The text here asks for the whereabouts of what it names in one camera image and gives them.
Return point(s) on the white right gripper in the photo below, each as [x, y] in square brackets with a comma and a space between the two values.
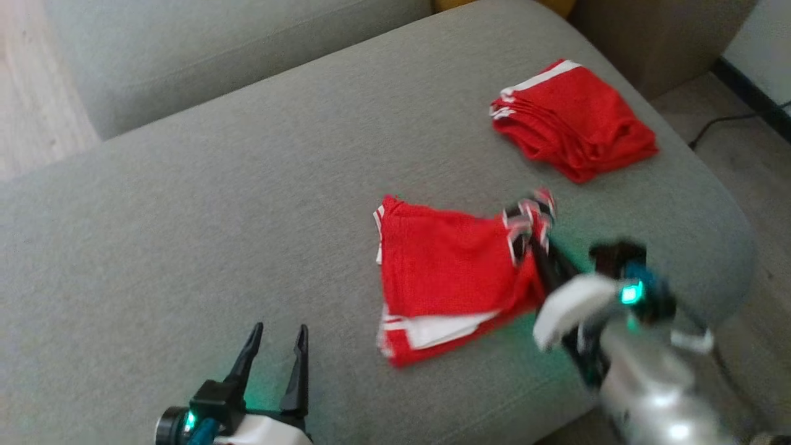
[571, 306]

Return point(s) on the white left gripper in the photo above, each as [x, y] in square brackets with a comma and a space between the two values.
[266, 431]

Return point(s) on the red shirt with care label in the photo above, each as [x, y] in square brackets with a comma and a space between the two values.
[445, 266]

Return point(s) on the red garment with white trim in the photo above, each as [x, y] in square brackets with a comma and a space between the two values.
[575, 123]

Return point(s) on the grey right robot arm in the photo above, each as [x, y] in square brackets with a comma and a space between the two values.
[655, 389]

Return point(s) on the grey sofa seat cushion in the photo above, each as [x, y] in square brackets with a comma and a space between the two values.
[216, 216]

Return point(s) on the brown side cabinet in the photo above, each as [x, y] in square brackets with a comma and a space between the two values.
[667, 37]

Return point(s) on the black baseboard strip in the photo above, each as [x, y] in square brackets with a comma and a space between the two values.
[749, 94]

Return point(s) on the yellow cushion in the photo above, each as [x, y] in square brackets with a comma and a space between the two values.
[559, 6]

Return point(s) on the grey sofa back cushion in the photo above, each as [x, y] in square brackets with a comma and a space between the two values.
[216, 49]

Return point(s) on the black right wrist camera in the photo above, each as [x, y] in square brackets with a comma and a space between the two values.
[630, 272]

